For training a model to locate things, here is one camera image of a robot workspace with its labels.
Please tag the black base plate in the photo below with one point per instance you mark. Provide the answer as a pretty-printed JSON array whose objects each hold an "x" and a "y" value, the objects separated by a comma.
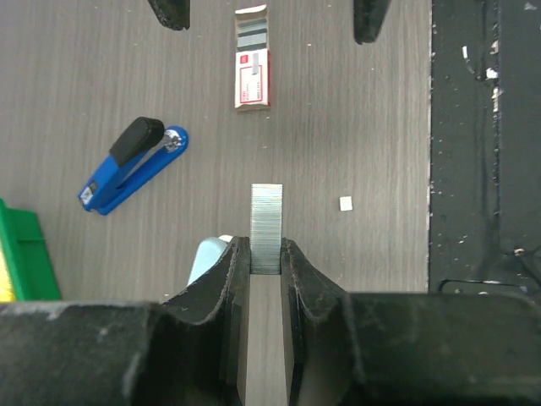
[{"x": 484, "y": 190}]

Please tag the light blue small stapler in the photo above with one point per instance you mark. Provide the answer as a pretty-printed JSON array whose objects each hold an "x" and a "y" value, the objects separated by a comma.
[{"x": 207, "y": 255}]

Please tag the long staple strip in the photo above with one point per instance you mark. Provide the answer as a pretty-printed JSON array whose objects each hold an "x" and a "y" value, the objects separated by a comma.
[{"x": 266, "y": 228}]

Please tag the small staple strip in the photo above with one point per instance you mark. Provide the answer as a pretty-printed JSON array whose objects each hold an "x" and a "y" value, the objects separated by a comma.
[{"x": 345, "y": 203}]

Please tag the green plastic tray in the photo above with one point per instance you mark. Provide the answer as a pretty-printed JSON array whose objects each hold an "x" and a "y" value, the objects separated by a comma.
[{"x": 29, "y": 264}]

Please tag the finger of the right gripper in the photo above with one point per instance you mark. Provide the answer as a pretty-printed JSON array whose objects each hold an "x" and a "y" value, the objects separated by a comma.
[
  {"x": 368, "y": 18},
  {"x": 172, "y": 14}
]

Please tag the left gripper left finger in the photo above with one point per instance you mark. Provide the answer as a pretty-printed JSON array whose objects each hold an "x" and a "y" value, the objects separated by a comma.
[{"x": 213, "y": 329}]

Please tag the yellow white toy cabbage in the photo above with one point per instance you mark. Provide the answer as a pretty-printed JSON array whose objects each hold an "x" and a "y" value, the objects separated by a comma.
[{"x": 7, "y": 293}]

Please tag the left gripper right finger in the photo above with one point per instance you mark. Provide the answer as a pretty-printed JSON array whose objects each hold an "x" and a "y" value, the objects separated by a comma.
[{"x": 322, "y": 349}]

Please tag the red white staple box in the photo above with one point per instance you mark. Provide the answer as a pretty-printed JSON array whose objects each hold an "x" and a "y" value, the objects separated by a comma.
[{"x": 253, "y": 59}]

